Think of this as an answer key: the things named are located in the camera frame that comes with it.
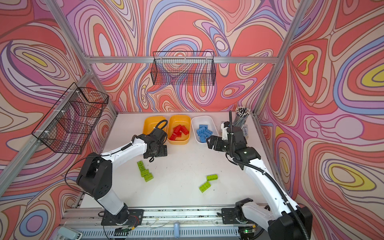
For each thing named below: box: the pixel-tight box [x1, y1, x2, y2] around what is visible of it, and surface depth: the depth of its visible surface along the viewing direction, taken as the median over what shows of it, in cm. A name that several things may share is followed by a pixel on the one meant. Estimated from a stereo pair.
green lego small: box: [206, 174, 219, 181], surface depth 86 cm
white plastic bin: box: [191, 115, 219, 144], surface depth 107 cm
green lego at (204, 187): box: [199, 181, 212, 193], surface depth 84 cm
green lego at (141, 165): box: [137, 160, 146, 171], surface depth 92 cm
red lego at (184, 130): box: [181, 125, 189, 136], surface depth 106 cm
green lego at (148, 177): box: [143, 173, 154, 183], surface depth 88 cm
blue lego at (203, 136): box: [197, 133, 211, 143], surface depth 103 cm
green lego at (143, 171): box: [138, 167, 150, 177], surface depth 89 cm
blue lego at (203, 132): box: [196, 124, 213, 141], surface depth 104 cm
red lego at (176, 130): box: [172, 124, 182, 136], surface depth 106 cm
